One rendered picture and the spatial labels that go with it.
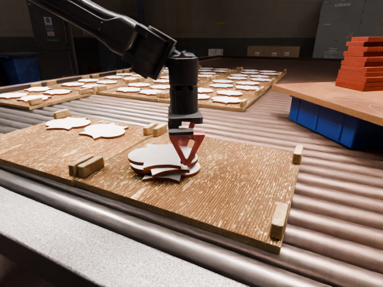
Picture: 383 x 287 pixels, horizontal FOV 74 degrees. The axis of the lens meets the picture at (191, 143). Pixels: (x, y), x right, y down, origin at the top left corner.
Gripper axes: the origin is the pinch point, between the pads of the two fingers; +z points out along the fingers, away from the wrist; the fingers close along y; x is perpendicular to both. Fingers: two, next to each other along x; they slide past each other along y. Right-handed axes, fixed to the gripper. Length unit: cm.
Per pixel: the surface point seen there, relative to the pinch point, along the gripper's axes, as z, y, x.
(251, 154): 4.1, -5.5, 16.8
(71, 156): 3.7, -8.4, -27.3
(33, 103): 2, -64, -62
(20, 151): 3.5, -12.8, -41.5
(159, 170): 1.4, 5.5, -5.4
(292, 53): 9, -550, 289
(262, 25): -56, -665, 253
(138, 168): 1.4, 4.2, -9.8
